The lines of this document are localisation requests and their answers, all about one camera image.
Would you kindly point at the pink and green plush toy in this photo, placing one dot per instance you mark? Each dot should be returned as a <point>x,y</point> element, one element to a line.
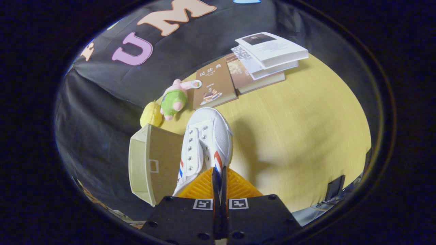
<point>173,98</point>

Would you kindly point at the white book with patterned cover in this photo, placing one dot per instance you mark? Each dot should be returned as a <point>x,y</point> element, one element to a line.
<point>250,63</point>

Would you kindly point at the brown book with picture cover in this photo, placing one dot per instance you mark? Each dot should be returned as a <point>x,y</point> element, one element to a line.
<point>214,81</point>

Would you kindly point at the yellow plush toy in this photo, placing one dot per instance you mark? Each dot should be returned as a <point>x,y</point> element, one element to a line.
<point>151,115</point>

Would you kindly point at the brown cardboard storage box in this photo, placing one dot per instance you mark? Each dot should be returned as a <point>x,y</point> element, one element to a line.
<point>163,153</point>

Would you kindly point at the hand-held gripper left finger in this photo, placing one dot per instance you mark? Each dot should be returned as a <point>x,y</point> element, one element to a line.
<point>184,221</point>

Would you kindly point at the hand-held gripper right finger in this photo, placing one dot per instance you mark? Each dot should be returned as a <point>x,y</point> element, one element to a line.
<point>259,221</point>

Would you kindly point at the black backdrop cloth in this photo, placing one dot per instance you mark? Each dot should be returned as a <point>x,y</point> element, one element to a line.
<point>102,112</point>

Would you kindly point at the white book with dark photo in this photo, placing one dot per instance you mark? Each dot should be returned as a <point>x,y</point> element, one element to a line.
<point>276,47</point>

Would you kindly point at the white canvas shoe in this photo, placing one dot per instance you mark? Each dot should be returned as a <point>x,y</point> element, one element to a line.
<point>218,136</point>

